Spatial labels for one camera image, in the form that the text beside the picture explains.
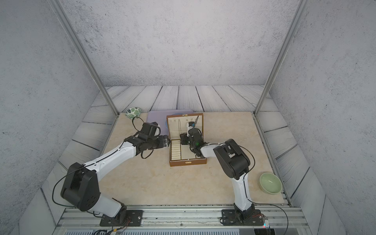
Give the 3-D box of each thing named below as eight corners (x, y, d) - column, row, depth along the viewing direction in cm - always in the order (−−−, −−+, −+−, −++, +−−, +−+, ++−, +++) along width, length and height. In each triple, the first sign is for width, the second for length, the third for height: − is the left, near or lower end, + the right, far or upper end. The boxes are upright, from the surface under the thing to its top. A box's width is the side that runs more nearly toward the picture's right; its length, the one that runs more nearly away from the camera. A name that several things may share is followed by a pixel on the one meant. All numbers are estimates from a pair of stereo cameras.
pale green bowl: (259, 196, 81) (263, 192, 77) (254, 176, 88) (257, 172, 84) (280, 196, 81) (285, 192, 77) (273, 176, 88) (277, 172, 84)
